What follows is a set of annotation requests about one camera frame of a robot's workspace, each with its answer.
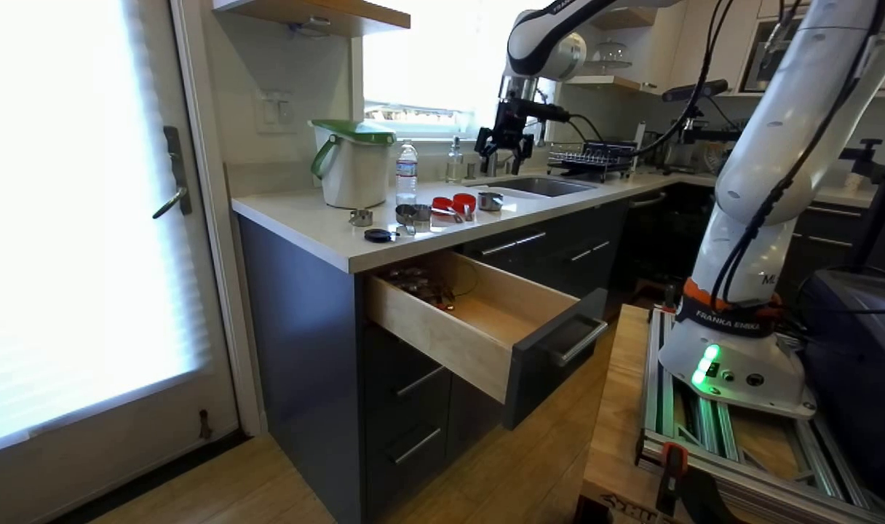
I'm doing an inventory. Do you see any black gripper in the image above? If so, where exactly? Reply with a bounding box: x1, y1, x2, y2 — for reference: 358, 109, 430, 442
472, 93, 539, 177

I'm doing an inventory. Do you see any small silver pot with handle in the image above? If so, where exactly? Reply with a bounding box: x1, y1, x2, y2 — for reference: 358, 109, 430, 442
473, 190, 508, 218

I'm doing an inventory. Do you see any wooden drawer with dark front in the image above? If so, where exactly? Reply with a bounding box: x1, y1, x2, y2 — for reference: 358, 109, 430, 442
367, 247, 610, 432

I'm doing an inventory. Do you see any clear soap dispenser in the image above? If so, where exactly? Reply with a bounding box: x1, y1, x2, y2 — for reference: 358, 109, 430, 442
444, 133, 466, 187

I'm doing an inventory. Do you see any steel kitchen sink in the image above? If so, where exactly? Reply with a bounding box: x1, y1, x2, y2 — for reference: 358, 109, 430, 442
484, 171, 600, 200

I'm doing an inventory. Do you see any black dish rack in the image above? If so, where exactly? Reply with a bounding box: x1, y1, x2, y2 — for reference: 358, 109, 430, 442
548, 138, 645, 183

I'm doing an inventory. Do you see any clear plastic water bottle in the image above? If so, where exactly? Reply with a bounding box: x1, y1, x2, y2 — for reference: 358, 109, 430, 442
392, 139, 421, 206

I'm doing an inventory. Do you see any small dark cup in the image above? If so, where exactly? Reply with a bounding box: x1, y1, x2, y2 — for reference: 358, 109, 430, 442
392, 200, 434, 232

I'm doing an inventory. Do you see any bright kitchen window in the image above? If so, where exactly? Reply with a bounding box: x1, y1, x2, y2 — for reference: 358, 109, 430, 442
360, 0, 562, 139

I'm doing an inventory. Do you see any white bucket with green lid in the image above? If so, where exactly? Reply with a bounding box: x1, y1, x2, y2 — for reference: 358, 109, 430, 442
309, 117, 398, 212

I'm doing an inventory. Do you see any dark low cabinet row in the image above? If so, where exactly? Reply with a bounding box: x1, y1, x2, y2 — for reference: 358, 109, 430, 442
606, 177, 885, 302

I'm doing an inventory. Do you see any dark kitchen cabinet white countertop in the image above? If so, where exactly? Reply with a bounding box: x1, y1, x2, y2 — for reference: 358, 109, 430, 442
230, 168, 682, 524

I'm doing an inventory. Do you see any wooden cart top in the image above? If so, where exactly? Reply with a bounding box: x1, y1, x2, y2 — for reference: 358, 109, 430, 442
574, 301, 663, 524

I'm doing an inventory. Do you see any red clamp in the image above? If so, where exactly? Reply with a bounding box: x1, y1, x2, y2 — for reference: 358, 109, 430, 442
652, 439, 690, 518

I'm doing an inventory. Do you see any black slanted stand pole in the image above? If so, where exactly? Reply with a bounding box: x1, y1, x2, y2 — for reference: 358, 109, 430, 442
847, 120, 885, 277

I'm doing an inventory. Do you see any dark blue box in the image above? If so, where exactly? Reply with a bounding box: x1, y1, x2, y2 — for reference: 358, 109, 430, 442
797, 269, 885, 509

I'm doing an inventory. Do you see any white glass door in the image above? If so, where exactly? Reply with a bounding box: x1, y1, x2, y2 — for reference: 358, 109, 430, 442
0, 0, 243, 524

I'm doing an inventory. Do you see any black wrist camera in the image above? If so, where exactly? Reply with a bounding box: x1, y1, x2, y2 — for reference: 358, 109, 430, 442
518, 97, 574, 126

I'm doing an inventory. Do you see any tangled wire bundle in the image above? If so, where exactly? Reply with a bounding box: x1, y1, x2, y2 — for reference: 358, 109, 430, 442
380, 263, 463, 314

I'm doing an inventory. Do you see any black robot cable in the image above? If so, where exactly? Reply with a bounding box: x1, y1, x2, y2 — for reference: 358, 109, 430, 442
556, 0, 757, 162

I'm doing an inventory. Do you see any black camera on stand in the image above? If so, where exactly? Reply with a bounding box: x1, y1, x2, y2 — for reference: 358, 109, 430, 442
657, 75, 732, 143

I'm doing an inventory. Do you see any wooden wall shelf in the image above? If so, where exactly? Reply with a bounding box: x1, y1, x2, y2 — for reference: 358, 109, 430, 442
210, 0, 414, 37

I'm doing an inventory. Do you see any white wall outlet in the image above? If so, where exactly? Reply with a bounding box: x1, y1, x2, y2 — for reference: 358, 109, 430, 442
255, 91, 296, 138

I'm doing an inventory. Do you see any dark metal door handle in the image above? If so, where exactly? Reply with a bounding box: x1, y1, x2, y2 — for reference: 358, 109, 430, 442
147, 122, 195, 221

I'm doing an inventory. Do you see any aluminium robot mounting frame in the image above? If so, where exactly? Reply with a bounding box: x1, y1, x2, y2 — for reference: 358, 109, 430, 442
632, 302, 885, 524

